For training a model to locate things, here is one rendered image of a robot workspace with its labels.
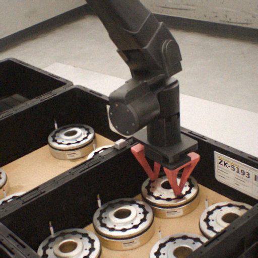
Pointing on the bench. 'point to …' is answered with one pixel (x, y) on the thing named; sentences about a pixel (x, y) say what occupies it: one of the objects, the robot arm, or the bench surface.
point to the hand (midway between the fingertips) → (166, 182)
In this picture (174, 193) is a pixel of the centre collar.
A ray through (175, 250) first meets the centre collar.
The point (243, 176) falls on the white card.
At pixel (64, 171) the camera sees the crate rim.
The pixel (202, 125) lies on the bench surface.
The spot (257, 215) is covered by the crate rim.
